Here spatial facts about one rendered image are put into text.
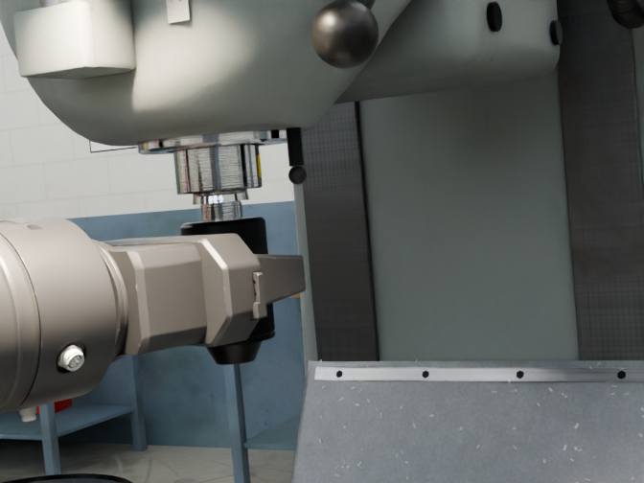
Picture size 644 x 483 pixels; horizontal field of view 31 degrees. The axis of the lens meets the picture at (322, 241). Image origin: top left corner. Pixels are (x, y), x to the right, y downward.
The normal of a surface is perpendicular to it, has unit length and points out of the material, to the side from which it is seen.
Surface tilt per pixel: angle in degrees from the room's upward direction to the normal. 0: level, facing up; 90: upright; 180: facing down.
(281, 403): 90
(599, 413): 64
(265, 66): 121
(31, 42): 90
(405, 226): 90
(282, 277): 90
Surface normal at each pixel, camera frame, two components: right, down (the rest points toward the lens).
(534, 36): 0.88, -0.05
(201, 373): -0.47, 0.09
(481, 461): -0.46, -0.37
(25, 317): 0.72, -0.07
